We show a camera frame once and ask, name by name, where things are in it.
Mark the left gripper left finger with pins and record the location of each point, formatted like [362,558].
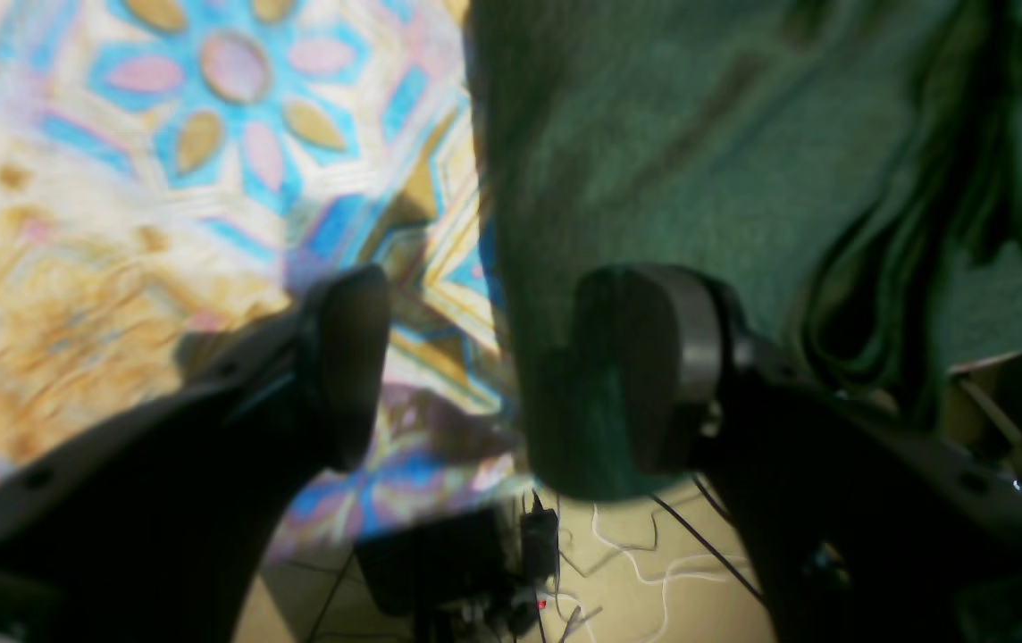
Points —
[151,526]

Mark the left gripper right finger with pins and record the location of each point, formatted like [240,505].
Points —
[858,528]

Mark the dark green long-sleeve shirt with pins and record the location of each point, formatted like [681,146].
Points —
[853,169]

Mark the black power adapter on floor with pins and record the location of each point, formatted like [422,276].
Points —
[483,563]

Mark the colourful patterned tablecloth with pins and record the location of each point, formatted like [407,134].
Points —
[171,171]

